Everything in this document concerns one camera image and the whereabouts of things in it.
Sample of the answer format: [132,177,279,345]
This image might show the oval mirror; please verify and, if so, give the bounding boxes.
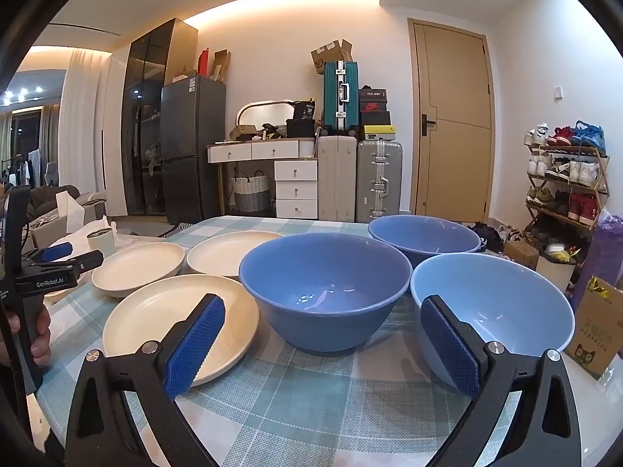
[236,100,295,130]

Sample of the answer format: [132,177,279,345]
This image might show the yellow green bag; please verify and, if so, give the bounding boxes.
[547,246,582,263]

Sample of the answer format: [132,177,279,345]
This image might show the beige checked cloth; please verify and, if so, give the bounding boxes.
[109,221,195,254]

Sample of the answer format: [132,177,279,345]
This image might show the hanging clothes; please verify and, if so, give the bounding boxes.
[0,148,44,188]

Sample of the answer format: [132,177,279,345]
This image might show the open cardboard box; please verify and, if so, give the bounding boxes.
[310,39,354,76]

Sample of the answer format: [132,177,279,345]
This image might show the teal suitcase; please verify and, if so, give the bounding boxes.
[322,61,361,137]

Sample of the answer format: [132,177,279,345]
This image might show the tall cardboard box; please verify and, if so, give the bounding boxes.
[213,49,232,83]

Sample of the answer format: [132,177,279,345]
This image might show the brown cardboard box with cat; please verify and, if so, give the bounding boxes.
[569,275,623,381]

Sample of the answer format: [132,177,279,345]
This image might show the tan wooden door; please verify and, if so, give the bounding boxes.
[408,18,496,225]

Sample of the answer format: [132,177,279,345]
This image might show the white curtain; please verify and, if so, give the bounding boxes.
[58,49,113,190]

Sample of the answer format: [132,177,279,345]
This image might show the cream tumbler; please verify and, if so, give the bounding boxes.
[86,228,116,258]

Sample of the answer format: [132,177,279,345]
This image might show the beige suitcase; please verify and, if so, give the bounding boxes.
[316,133,358,222]

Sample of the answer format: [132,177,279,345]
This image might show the shoe rack with shoes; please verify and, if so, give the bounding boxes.
[523,121,607,258]

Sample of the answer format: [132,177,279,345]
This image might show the scattered shoes pile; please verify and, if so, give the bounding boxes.
[467,221,524,254]

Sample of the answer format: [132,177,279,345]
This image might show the white paper towel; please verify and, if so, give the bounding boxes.
[55,191,87,234]

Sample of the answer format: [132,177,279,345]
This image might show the grey sofa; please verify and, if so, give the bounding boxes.
[26,185,105,215]

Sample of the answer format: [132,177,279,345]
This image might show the silver suitcase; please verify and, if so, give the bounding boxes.
[355,140,404,223]

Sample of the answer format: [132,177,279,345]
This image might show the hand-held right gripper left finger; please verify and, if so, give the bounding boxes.
[65,293,226,467]

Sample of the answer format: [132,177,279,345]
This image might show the wooden shoe rack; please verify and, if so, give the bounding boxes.
[524,143,610,254]

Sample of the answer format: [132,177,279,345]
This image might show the yellow black shoe box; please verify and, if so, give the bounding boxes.
[363,125,397,143]

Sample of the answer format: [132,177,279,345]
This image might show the purple bag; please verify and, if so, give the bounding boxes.
[572,207,623,312]

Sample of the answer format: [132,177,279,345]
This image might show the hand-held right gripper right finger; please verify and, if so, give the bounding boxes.
[419,294,583,467]

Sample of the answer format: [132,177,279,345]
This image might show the dark glass cabinet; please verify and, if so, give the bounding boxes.
[119,18,199,217]

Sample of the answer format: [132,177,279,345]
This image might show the white dressing table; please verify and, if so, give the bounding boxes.
[207,139,319,219]

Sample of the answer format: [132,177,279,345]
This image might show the light blue bowl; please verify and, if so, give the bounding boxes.
[410,253,576,390]

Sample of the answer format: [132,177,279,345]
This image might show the beige tissue box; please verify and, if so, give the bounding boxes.
[29,214,105,249]

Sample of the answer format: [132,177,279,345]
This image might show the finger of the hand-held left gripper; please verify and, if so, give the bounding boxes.
[21,249,106,279]
[23,242,75,265]

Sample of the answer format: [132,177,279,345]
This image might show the dark grey refrigerator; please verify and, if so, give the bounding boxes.
[160,74,227,225]

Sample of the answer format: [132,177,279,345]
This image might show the woven laundry basket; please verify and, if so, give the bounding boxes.
[230,169,271,214]

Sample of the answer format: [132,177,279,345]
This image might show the cream plate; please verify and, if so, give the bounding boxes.
[102,276,261,387]
[187,231,287,280]
[92,242,187,299]

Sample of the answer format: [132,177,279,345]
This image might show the person's left hand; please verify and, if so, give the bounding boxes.
[29,303,53,362]

